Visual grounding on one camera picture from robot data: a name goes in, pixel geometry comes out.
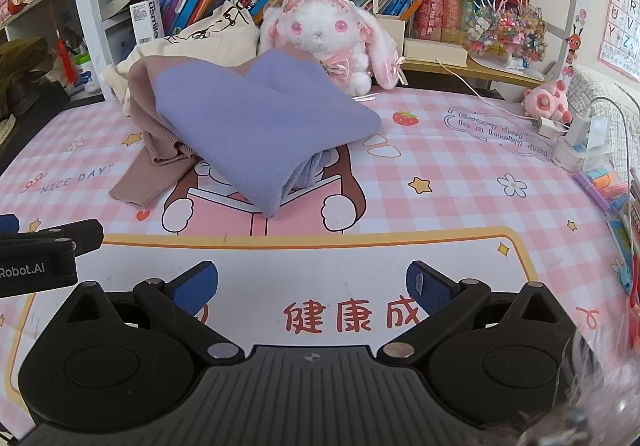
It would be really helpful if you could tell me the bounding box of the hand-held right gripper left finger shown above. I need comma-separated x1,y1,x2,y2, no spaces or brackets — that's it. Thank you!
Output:
60,262,246,362

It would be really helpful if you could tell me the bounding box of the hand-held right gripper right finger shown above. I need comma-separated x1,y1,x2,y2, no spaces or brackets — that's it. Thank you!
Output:
377,261,568,361

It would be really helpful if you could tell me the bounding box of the lavender and mauve knit sweater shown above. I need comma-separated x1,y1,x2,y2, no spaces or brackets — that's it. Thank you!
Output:
109,49,383,219

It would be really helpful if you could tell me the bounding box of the pink checkered desk mat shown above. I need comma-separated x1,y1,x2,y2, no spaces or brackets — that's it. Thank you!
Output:
0,86,636,437

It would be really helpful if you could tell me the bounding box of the white plastic bottle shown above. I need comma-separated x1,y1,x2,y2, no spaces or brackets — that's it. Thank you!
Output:
74,53,103,93

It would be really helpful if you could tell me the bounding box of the olive cloth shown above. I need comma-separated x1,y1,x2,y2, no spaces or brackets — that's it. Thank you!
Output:
0,37,51,99

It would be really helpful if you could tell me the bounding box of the red tassel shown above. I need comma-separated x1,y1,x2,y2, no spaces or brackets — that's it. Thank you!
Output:
54,38,69,83

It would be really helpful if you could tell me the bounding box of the clear plastic box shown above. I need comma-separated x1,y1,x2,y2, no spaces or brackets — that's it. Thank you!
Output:
550,138,615,173

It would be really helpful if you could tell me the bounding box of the colourful clip bundle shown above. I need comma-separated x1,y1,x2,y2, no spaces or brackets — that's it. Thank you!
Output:
574,165,631,216

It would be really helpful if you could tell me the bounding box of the small pink pig plush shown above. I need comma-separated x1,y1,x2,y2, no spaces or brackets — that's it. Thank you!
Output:
522,80,573,123

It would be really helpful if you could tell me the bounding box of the white barcode box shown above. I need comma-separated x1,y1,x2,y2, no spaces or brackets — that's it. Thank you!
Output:
130,0,163,47

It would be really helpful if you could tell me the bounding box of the cream printed shirt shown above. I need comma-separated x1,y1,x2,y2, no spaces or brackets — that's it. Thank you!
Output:
100,0,261,117

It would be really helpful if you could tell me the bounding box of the white flat box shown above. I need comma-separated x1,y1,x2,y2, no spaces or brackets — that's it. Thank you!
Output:
402,38,471,67

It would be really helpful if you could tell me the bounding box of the grey knit cover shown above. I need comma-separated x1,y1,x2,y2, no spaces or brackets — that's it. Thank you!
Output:
570,63,640,177

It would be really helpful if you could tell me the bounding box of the colourful bead flower ornament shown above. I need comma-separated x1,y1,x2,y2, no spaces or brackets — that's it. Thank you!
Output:
467,0,548,72

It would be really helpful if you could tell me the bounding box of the white pink bunny plush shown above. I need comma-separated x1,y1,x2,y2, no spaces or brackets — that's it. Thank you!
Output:
257,0,408,97

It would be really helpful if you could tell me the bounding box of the white charging cable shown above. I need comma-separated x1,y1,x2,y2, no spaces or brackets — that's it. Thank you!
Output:
435,57,541,123

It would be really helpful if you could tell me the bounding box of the deer wall sticker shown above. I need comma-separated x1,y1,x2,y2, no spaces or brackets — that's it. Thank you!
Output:
562,28,587,77

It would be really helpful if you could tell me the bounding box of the alphabet wall poster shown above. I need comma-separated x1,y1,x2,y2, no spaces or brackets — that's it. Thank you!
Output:
597,0,640,74

